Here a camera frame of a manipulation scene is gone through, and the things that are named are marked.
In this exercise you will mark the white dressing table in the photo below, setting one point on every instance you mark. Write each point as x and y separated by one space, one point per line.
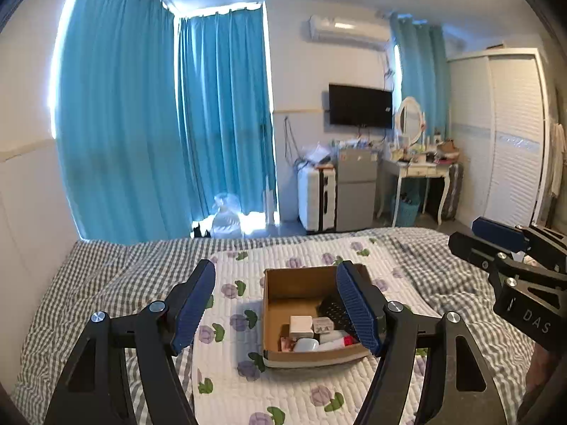
418 170

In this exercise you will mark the white plastic bag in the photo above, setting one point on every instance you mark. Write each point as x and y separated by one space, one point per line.
316 154

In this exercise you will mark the floral quilted blanket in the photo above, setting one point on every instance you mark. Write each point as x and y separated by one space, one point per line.
230 385

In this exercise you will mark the white cup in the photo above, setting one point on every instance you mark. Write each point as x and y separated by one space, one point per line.
306 345

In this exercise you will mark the teal basket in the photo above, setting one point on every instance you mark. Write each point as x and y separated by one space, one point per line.
405 211

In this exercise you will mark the white louvred wardrobe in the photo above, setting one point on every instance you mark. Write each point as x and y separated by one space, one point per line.
509 137

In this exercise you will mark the grey small fridge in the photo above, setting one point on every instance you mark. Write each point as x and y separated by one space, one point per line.
356 190

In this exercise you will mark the white square power adapter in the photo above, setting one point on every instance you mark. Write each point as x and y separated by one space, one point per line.
301 324

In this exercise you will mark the white suitcase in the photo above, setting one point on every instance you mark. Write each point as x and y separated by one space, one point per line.
314 199

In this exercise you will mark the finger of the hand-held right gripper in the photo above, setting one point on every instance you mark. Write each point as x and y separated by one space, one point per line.
474 248
500 232

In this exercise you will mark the white air conditioner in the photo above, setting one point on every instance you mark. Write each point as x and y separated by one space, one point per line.
347 31

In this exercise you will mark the black wall television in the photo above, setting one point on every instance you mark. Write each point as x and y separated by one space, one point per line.
359 105

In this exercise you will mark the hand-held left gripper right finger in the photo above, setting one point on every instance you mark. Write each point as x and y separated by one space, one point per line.
359 310

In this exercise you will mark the white hanging towel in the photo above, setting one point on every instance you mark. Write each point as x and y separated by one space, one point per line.
557 159

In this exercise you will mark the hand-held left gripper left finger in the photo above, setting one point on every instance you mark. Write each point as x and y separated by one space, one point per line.
195 305

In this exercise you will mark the oval white vanity mirror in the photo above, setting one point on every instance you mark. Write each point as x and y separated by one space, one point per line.
409 119

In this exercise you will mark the white bottle with red cap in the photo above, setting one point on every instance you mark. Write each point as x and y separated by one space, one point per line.
336 341

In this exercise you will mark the wide blue curtain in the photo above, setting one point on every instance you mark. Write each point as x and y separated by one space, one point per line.
115 110

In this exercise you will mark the small beige box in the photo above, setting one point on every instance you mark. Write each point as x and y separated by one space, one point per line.
323 325

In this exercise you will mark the brown box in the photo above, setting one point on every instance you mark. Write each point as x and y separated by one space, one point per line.
447 146

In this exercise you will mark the dark suitcase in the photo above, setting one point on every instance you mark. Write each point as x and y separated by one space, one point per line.
452 190

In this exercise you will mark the grey checked duvet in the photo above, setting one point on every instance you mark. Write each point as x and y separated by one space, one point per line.
110 274

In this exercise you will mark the narrow teal curtain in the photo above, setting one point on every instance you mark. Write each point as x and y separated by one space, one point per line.
421 71

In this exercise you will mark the clear plastic bag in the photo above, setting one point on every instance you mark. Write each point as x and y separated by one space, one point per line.
226 217

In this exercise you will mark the cardboard box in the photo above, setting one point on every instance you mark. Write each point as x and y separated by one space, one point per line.
292 287

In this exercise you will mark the black rectangular box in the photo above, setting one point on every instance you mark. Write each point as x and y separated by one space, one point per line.
334 312

